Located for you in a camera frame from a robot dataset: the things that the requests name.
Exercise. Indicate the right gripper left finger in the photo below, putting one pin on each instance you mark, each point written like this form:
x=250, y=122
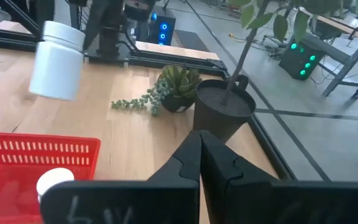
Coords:
x=135, y=202

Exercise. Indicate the black aluminium table frame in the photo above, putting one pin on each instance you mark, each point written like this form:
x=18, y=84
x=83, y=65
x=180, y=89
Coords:
x=275, y=155

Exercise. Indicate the black computer with blue lights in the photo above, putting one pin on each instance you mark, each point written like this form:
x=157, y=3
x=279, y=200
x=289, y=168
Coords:
x=166, y=31

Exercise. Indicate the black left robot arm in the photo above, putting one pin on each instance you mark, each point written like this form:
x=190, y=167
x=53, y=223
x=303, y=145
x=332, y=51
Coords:
x=109, y=34

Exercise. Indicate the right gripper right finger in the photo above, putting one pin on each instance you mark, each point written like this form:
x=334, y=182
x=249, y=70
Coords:
x=275, y=202

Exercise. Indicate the small succulent in black pot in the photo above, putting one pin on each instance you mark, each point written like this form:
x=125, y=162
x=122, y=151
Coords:
x=179, y=84

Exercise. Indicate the black mat with hazard stripes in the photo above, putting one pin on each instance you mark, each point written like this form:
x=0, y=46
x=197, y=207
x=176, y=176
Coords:
x=193, y=40

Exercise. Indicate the white pill bottle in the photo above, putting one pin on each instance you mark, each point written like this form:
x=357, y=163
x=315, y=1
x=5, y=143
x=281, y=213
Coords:
x=57, y=68
x=53, y=179

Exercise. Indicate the wooden desk with metal legs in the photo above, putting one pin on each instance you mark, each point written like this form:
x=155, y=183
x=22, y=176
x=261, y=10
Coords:
x=337, y=26

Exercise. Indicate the leafy plant in black pot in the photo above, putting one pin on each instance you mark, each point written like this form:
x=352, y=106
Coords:
x=219, y=118

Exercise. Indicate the red plastic slotted basket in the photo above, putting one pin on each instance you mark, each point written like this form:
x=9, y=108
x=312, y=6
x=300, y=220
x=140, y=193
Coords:
x=8, y=193

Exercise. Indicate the black computer with green lights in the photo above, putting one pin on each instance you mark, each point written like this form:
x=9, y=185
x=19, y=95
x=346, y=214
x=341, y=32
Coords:
x=297, y=62

